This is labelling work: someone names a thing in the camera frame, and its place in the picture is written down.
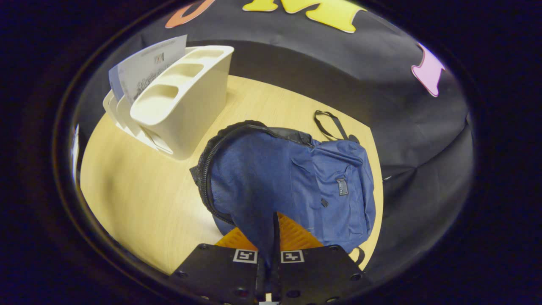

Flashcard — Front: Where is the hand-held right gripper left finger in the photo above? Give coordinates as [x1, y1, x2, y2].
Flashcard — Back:
[169, 227, 268, 305]

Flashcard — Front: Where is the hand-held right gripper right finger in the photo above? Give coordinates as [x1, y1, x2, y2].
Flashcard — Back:
[273, 212, 373, 305]

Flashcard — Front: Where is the blue schoolbag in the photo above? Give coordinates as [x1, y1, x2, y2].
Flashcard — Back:
[189, 110, 377, 265]

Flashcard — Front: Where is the white plastic bookshelf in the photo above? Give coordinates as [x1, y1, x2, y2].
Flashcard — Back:
[102, 45, 235, 161]

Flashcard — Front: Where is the white book with plain cover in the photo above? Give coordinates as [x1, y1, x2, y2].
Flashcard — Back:
[118, 35, 188, 104]

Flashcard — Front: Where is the black backdrop cloth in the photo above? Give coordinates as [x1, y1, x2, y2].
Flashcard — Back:
[74, 0, 475, 280]

